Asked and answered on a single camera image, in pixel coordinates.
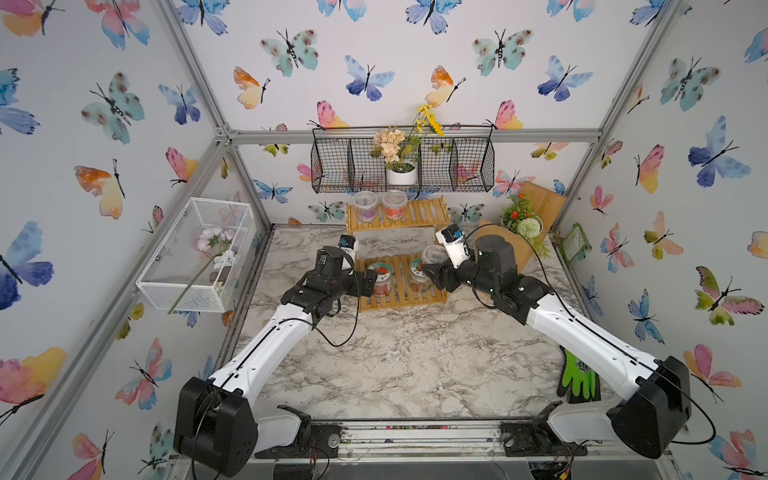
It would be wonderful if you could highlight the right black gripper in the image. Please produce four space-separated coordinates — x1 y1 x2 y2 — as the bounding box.
420 247 501 302

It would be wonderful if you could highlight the yellow label seed jar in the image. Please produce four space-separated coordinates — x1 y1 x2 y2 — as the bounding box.
421 244 450 269

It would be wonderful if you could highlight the two-tier wooden shelf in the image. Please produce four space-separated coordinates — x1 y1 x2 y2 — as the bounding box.
346 197 449 311

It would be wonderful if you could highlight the red label seed jar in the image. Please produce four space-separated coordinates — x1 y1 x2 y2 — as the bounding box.
382 190 408 221

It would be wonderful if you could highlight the purple label seed jar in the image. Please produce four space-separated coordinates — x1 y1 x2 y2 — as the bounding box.
353 191 378 223

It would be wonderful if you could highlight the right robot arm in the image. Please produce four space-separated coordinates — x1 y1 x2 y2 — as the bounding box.
423 224 697 459

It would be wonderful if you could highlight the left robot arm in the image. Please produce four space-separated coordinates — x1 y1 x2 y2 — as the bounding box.
174 234 375 478

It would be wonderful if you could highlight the left tomato lid jar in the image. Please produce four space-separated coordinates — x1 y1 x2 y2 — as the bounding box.
368 262 394 298

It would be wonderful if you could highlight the tomato lid jar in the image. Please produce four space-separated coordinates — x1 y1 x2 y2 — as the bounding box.
409 257 433 293
368 262 394 298

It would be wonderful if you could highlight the right tomato lid jar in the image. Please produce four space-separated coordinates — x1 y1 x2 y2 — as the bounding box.
409 257 433 293

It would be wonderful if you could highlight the red green potted plant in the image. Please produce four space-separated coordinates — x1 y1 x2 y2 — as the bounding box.
500 193 550 258

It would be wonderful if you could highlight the white pot with flowers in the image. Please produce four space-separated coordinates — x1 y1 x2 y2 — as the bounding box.
370 103 444 186

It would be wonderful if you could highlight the wooden planter box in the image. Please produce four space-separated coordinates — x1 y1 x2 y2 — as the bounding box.
473 182 566 272

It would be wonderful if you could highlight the small green framed sign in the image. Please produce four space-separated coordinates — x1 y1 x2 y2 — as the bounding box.
560 223 592 264

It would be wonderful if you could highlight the pink artificial flower stem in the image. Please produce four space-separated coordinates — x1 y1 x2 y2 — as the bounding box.
167 227 237 314

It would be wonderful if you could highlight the green gardening glove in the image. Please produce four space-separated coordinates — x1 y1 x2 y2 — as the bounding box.
557 347 601 404

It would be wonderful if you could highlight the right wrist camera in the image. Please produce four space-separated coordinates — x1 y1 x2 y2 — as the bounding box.
435 224 471 269

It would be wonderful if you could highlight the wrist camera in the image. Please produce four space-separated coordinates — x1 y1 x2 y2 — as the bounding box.
435 224 471 269
338 234 358 270

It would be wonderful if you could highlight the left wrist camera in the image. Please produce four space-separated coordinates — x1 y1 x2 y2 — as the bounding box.
338 234 358 270

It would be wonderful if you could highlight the black wire wall basket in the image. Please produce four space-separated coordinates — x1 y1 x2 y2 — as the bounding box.
310 127 496 196

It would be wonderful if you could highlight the white mesh wall basket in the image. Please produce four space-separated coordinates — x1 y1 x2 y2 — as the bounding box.
136 197 255 313

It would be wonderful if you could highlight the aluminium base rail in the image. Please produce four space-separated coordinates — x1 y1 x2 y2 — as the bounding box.
167 418 676 464

